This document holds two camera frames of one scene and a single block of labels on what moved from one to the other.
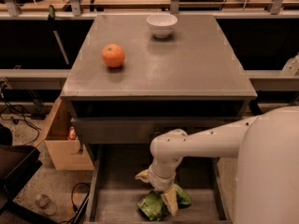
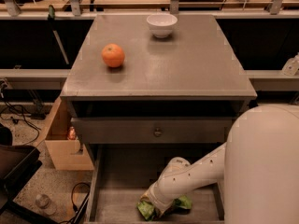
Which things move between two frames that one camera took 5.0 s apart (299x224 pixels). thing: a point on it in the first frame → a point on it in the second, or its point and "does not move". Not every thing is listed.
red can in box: x=72 y=135 does not move
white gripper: x=160 y=182 → x=158 y=202
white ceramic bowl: x=162 y=25 does not move
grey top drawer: x=138 y=130 does not move
